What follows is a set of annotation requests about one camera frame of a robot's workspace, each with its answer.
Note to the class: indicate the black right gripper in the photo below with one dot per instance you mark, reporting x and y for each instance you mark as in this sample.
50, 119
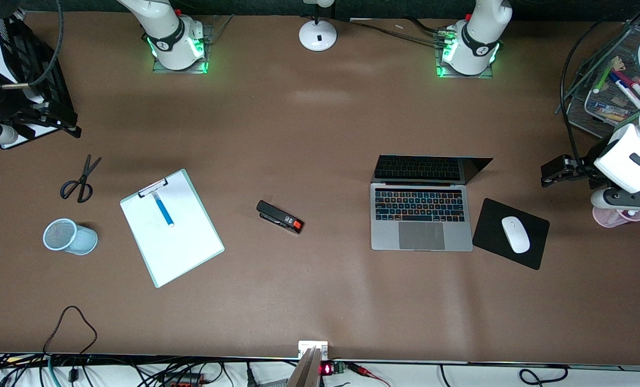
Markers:
4, 104

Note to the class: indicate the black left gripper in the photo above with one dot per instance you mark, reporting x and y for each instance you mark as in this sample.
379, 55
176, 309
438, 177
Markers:
582, 165

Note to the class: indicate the silver laptop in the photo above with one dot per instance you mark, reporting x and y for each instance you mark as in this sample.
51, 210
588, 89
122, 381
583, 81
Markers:
419, 215

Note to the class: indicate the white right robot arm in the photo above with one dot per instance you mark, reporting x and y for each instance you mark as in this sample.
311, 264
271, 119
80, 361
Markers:
172, 37

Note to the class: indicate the blue and white marker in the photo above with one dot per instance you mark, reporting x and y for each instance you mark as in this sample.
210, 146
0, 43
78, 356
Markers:
626, 91

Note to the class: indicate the red and white marker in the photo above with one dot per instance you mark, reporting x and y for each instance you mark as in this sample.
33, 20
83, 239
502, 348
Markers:
637, 88

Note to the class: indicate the black stacked paper tray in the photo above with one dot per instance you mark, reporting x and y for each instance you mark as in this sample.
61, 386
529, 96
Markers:
35, 59

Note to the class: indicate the pink translucent pen cup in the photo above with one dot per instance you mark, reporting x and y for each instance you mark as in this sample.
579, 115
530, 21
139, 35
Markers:
610, 219

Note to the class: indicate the white computer mouse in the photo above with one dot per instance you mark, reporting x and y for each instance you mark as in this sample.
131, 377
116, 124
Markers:
515, 235

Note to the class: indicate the black mouse pad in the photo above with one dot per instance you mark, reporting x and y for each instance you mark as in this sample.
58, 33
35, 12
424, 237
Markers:
489, 231

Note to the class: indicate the green pen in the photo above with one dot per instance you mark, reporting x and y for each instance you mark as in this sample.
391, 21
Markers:
604, 76

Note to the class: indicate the light blue mesh pen cup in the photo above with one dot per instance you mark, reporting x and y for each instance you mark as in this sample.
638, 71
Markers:
80, 242

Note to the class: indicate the white paper sheet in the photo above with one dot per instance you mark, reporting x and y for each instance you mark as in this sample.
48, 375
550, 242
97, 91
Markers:
175, 247

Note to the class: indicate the light green clipboard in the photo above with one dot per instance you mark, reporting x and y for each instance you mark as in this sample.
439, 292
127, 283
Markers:
201, 252

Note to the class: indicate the black stapler with red tip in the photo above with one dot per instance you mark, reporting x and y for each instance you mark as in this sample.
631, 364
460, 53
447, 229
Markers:
279, 217

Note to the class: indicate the white lamp base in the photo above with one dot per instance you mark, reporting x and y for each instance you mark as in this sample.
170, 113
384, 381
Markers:
318, 35

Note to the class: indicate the circuit board with red display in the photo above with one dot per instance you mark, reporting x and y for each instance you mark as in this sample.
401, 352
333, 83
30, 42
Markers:
332, 368

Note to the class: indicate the clear left arm base plate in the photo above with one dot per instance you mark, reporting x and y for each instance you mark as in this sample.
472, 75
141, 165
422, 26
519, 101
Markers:
441, 72

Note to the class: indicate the clear right arm base plate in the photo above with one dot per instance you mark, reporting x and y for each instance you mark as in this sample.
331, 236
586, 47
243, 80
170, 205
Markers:
207, 32

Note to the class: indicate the white box with grey post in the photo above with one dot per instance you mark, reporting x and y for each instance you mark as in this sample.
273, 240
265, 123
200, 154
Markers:
306, 371

